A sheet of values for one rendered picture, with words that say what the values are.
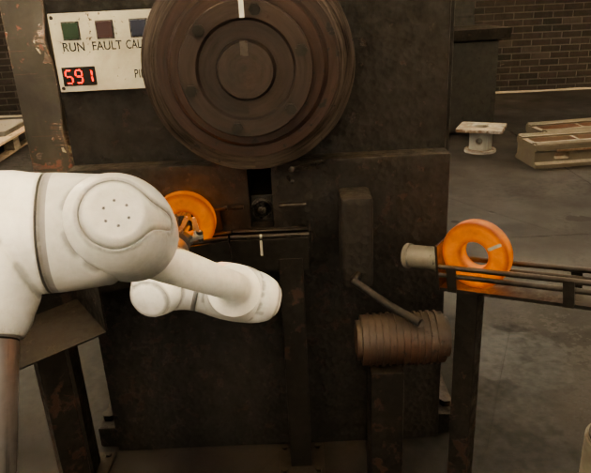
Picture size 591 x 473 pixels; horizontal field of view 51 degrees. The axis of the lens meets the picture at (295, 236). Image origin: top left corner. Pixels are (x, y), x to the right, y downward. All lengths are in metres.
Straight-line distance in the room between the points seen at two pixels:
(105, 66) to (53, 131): 2.71
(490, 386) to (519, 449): 0.31
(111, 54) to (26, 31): 2.67
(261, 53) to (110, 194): 0.76
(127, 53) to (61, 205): 0.97
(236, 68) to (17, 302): 0.79
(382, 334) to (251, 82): 0.64
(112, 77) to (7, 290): 1.01
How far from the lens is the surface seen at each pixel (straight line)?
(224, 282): 1.05
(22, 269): 0.68
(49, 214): 0.66
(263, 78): 1.33
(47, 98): 4.28
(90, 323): 1.45
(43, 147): 4.36
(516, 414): 2.14
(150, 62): 1.45
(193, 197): 1.52
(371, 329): 1.49
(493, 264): 1.41
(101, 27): 1.61
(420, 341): 1.49
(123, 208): 0.63
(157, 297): 1.18
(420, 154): 1.59
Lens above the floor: 1.27
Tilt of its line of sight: 22 degrees down
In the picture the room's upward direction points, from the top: 3 degrees counter-clockwise
